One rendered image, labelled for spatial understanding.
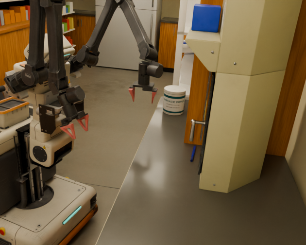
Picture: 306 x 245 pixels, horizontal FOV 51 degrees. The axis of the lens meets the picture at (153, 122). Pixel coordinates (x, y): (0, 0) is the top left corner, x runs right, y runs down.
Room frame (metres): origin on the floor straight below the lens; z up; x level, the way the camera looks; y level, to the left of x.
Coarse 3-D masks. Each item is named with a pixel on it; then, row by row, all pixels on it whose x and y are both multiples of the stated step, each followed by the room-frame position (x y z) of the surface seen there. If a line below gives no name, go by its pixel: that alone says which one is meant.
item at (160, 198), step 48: (144, 144) 1.37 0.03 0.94; (192, 144) 1.41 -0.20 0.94; (144, 192) 0.99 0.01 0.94; (192, 192) 1.01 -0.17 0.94; (240, 192) 1.04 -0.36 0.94; (288, 192) 1.06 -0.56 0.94; (144, 240) 0.75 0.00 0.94; (192, 240) 0.77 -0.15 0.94; (240, 240) 0.78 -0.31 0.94; (288, 240) 0.80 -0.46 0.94
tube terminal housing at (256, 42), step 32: (224, 0) 1.23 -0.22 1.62; (256, 0) 1.03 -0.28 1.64; (288, 0) 1.10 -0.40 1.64; (224, 32) 1.04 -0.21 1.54; (256, 32) 1.03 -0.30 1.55; (288, 32) 1.12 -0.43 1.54; (224, 64) 1.04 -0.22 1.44; (256, 64) 1.04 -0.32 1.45; (224, 96) 1.04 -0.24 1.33; (256, 96) 1.06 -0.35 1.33; (224, 128) 1.03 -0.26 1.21; (256, 128) 1.09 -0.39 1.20; (224, 160) 1.03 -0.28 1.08; (256, 160) 1.11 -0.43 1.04
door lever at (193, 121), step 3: (192, 120) 1.10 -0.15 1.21; (195, 120) 1.10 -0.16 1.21; (204, 120) 1.09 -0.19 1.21; (192, 123) 1.09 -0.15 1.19; (198, 123) 1.09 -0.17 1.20; (201, 123) 1.09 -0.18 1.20; (204, 123) 1.08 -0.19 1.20; (192, 126) 1.09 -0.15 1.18; (192, 129) 1.09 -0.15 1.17; (192, 132) 1.09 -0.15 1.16; (192, 135) 1.09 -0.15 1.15; (189, 138) 1.10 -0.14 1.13; (192, 138) 1.09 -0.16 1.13
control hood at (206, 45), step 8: (192, 32) 1.20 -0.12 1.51; (200, 32) 1.22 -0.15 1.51; (208, 32) 1.23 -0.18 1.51; (192, 40) 1.05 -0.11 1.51; (200, 40) 1.05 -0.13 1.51; (208, 40) 1.05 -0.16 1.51; (216, 40) 1.06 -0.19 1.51; (192, 48) 1.05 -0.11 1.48; (200, 48) 1.05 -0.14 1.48; (208, 48) 1.05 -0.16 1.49; (216, 48) 1.04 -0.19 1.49; (200, 56) 1.05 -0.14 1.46; (208, 56) 1.05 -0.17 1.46; (216, 56) 1.04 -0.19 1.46; (208, 64) 1.04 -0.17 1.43; (216, 64) 1.04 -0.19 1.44
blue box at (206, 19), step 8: (200, 8) 1.24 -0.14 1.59; (208, 8) 1.24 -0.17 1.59; (216, 8) 1.24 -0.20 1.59; (200, 16) 1.24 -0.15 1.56; (208, 16) 1.24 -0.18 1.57; (216, 16) 1.24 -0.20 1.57; (192, 24) 1.25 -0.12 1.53; (200, 24) 1.24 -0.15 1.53; (208, 24) 1.24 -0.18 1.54; (216, 24) 1.24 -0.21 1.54; (216, 32) 1.24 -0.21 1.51
